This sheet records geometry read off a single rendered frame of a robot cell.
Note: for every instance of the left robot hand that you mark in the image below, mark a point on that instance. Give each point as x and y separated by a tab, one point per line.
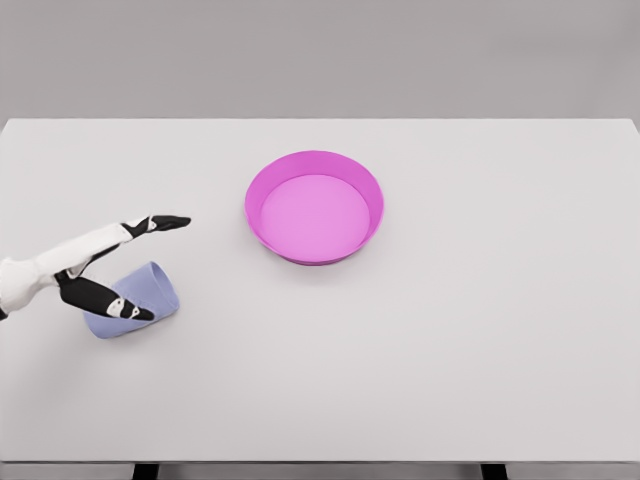
80	249

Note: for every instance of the lavender cup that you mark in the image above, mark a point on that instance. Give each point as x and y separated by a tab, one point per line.
150	290

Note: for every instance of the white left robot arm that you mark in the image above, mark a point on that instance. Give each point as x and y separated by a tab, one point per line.
15	285

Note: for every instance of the pink plate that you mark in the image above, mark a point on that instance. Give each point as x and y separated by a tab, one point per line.
315	222

